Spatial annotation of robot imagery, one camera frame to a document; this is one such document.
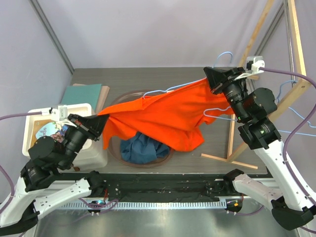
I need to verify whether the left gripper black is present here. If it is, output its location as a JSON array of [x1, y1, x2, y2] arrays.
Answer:
[[60, 112, 111, 168]]

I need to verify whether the blue t shirt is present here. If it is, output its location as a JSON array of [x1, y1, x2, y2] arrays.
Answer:
[[120, 132, 170, 164]]

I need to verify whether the light blue hanger orange shirt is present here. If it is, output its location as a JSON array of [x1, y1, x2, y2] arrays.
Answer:
[[142, 51, 237, 121]]

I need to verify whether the orange t shirt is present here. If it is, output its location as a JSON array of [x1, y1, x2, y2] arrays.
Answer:
[[100, 79, 233, 152]]

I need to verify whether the light blue wire hanger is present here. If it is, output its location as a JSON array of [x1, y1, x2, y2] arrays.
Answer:
[[276, 80, 316, 137]]

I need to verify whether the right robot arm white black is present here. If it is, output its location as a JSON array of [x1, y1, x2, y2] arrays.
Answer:
[[203, 67, 316, 231]]

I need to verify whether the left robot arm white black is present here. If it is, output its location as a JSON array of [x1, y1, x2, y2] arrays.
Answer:
[[0, 114, 109, 236]]

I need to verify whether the white drawer box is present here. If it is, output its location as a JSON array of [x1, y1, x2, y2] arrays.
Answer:
[[22, 109, 108, 171]]

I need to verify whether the teal book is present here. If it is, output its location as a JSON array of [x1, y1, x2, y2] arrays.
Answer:
[[61, 84, 102, 110]]

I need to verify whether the pink transparent plastic bin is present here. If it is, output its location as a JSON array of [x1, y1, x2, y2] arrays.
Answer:
[[107, 90, 174, 168]]

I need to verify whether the Othello book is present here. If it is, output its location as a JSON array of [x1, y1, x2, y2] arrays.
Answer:
[[30, 119, 70, 148]]

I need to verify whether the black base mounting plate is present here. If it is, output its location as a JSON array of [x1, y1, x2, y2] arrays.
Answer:
[[45, 172, 283, 203]]

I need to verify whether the wooden clothes rack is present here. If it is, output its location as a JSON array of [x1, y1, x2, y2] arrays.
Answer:
[[201, 0, 316, 172]]

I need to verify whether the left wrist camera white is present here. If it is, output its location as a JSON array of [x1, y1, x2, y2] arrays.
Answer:
[[40, 105, 72, 126]]

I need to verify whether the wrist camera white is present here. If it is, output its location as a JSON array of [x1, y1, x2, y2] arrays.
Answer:
[[234, 56, 265, 80], [40, 105, 72, 126]]

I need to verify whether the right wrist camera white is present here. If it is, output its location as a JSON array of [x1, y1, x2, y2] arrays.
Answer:
[[234, 56, 265, 80]]

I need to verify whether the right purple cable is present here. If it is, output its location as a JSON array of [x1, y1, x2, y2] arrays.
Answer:
[[259, 67, 316, 234]]

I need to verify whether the white slotted cable duct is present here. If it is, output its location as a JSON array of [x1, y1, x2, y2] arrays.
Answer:
[[57, 199, 227, 210]]

